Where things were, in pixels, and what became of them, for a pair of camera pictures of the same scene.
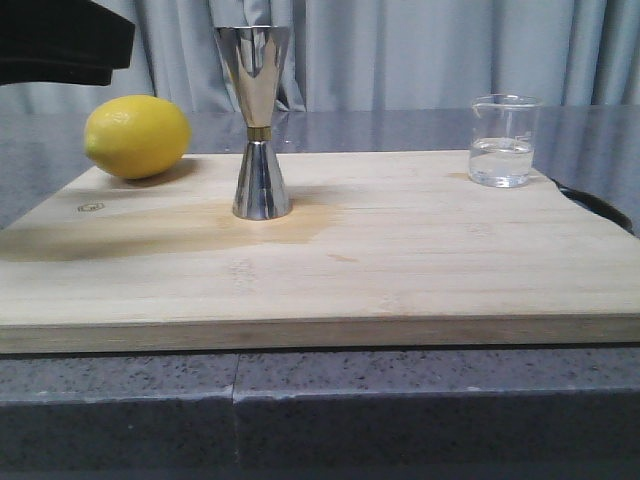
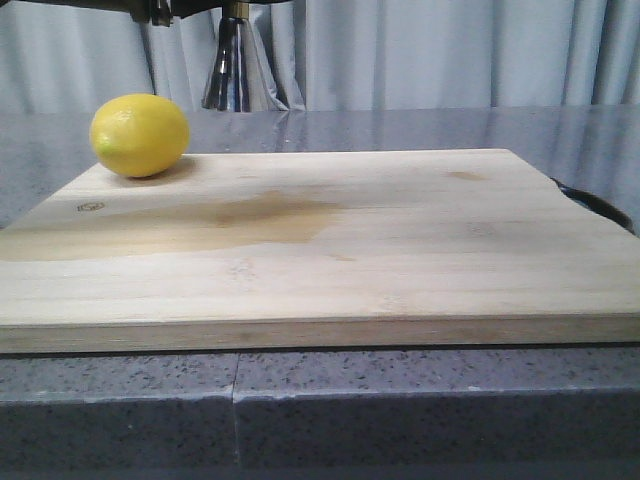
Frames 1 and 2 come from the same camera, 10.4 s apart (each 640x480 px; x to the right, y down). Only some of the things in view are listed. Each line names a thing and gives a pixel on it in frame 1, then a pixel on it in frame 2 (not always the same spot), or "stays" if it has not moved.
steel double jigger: [256, 55] -> [241, 80]
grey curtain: [353, 55] stays
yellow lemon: [135, 136] stays
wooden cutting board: [379, 249] stays
